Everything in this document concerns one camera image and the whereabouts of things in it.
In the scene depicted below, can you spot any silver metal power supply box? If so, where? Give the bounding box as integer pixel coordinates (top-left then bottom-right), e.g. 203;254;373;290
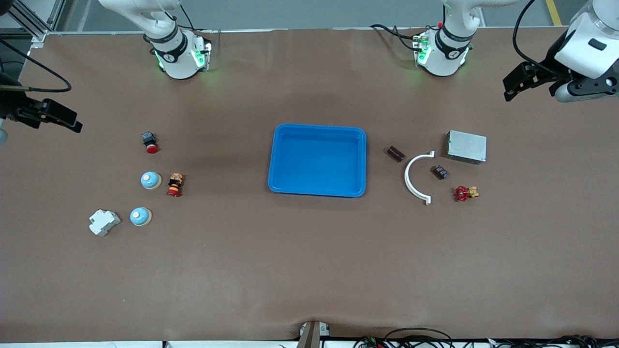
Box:
446;130;487;165

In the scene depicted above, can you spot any white circuit breaker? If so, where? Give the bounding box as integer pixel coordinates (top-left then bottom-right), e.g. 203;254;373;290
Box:
88;209;121;237

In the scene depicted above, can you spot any red emergency stop orange base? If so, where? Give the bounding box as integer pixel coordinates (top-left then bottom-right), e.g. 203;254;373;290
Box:
167;173;185;197

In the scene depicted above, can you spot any blue plastic tray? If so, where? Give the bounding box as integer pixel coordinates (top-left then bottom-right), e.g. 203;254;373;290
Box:
268;124;367;198

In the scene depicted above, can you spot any brown table cover mat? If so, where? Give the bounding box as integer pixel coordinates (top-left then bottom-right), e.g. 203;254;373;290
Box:
0;27;619;341

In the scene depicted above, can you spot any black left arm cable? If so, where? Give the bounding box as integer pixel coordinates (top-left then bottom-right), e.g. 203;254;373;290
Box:
513;0;549;66

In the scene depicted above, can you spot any aluminium frame profile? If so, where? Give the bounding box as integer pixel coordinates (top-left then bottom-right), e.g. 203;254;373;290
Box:
0;0;66;49

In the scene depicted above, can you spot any black base power cable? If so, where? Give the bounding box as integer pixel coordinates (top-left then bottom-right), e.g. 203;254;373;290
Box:
370;24;419;51

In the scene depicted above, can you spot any white curved plastic bracket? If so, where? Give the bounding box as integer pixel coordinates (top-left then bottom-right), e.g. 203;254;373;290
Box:
404;150;435;206

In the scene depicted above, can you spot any black cable bundle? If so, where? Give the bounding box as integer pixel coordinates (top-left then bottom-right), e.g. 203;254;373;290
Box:
493;335;619;348

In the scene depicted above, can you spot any black looped cable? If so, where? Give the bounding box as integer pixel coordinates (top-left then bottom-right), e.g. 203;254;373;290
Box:
384;328;455;348

